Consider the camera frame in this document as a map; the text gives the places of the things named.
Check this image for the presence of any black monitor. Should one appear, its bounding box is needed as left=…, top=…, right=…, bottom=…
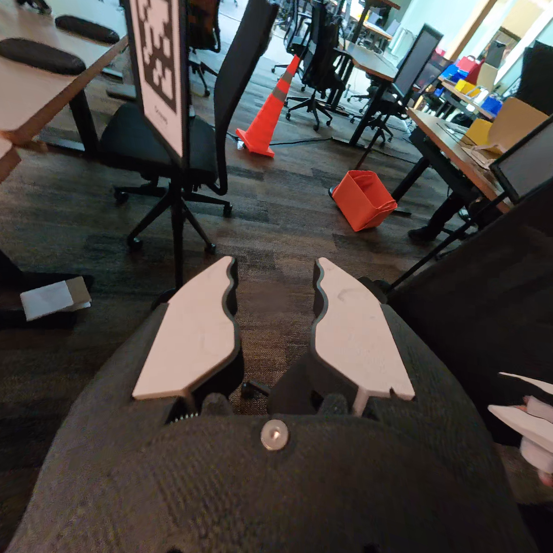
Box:
left=391, top=24, right=445, bottom=105
left=489, top=114, right=553, bottom=204

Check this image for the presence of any orange traffic cone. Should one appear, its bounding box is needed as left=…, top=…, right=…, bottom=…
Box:
left=235, top=54, right=302, bottom=159

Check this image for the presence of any folded white paper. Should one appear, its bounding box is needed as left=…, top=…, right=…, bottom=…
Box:
left=19, top=276, right=92, bottom=322

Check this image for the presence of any brown desk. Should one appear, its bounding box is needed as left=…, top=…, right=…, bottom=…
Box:
left=406, top=107, right=516, bottom=214
left=341, top=41, right=400, bottom=147

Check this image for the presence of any black floor cable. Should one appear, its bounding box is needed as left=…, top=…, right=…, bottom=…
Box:
left=270, top=137, right=335, bottom=147

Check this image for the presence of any wooden desk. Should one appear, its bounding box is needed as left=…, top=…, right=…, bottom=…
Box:
left=0, top=0, right=130, bottom=184

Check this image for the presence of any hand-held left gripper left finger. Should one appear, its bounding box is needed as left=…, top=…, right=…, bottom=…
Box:
left=131, top=256, right=243, bottom=400

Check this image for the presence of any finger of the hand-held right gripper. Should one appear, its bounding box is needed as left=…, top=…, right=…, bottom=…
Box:
left=487, top=404, right=553, bottom=472
left=498, top=372, right=553, bottom=397

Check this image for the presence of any orange fabric bin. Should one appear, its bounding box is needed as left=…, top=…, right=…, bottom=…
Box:
left=331, top=169, right=398, bottom=233

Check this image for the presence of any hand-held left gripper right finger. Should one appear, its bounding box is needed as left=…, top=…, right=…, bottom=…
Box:
left=310, top=257, right=416, bottom=416

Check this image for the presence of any brown cardboard box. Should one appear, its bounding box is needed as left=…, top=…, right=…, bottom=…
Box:
left=486, top=97, right=550, bottom=153

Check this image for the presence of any black oval pad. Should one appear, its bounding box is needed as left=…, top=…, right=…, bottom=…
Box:
left=0, top=37, right=87, bottom=76
left=55, top=15, right=121, bottom=45

